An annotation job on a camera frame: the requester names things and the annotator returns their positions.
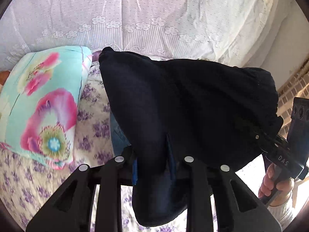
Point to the brown orange blanket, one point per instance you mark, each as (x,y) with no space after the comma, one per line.
(3,77)

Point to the wooden lattice panel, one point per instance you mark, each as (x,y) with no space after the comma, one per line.
(296,86)

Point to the folded floral turquoise quilt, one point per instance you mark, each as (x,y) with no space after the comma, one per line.
(39,104)

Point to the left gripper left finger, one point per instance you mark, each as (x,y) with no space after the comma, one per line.
(89,199)

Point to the person right hand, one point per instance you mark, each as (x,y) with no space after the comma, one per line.
(284,187)

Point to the folded blue jeans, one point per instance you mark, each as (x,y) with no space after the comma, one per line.
(119,140)

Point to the navy blue pants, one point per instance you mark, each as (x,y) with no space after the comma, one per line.
(171,109)

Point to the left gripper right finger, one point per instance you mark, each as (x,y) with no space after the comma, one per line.
(202,190)

